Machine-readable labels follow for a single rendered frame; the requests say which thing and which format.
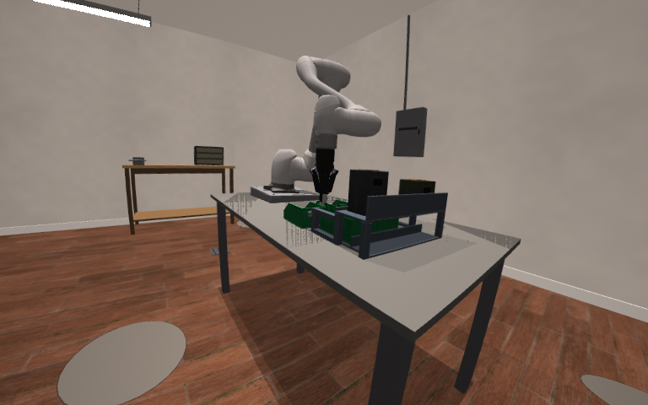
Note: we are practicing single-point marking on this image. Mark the dark grey case with orange latches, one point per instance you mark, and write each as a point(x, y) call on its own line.
point(364, 183)

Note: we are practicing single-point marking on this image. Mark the grey metal shelf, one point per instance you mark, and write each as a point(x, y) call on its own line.
point(380, 208)

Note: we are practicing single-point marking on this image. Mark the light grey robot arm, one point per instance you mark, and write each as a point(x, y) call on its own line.
point(325, 78)

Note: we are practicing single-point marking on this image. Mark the green open-front bin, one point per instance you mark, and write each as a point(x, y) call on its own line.
point(386, 225)
point(299, 216)
point(351, 227)
point(331, 207)

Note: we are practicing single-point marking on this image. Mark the dark green tool case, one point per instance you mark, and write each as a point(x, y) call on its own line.
point(416, 186)

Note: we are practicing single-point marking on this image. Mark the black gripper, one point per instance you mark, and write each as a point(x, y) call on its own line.
point(324, 169)

